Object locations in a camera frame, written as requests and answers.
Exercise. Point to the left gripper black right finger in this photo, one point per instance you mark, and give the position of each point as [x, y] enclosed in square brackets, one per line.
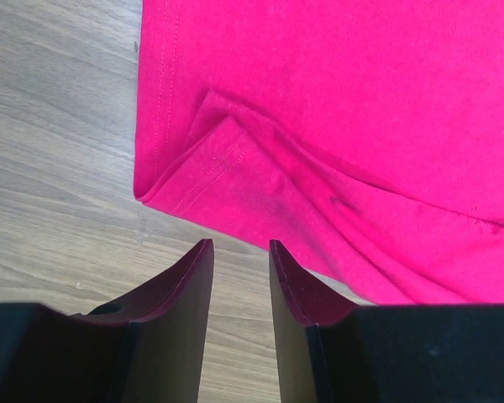
[330, 349]

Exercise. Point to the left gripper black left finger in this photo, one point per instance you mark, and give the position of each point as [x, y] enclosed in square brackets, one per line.
[144, 346]

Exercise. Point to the pink red t-shirt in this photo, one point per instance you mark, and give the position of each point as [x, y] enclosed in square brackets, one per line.
[367, 136]

